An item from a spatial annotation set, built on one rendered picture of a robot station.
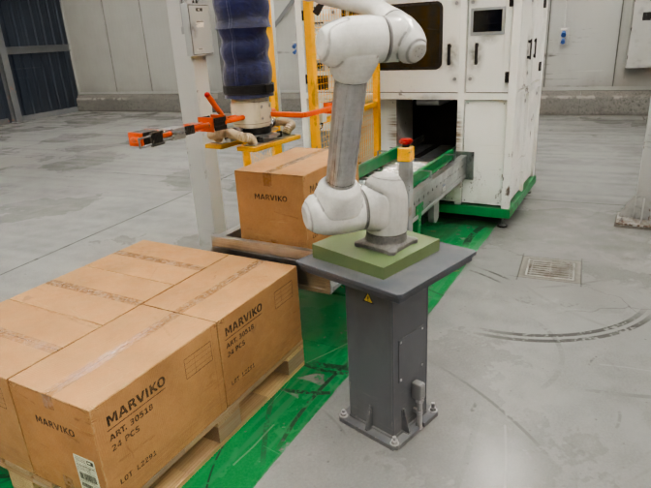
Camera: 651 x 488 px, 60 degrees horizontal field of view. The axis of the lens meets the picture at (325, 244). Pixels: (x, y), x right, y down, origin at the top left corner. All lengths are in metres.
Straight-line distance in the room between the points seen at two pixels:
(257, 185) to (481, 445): 1.54
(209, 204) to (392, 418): 2.12
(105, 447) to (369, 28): 1.49
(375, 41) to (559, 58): 9.44
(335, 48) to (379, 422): 1.48
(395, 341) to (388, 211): 0.50
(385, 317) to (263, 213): 0.97
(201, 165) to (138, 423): 2.17
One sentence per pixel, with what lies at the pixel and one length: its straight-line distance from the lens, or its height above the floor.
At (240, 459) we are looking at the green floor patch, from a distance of 2.40.
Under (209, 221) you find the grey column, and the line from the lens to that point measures 3.93.
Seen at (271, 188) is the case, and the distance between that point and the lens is 2.73.
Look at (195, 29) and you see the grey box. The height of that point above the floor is 1.62.
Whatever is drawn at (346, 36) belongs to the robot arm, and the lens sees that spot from 1.66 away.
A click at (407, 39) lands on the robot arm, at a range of 1.71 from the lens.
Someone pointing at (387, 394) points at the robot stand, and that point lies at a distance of 2.30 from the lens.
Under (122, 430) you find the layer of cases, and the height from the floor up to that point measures 0.40.
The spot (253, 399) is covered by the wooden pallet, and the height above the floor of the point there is 0.02.
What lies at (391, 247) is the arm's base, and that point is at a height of 0.82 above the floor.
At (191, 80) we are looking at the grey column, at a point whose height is 1.32.
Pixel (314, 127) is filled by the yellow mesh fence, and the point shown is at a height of 0.97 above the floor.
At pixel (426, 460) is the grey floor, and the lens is 2.35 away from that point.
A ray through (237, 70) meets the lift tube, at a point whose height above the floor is 1.44.
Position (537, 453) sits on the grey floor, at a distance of 2.46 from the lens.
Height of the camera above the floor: 1.56
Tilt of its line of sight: 21 degrees down
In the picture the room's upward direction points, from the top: 3 degrees counter-clockwise
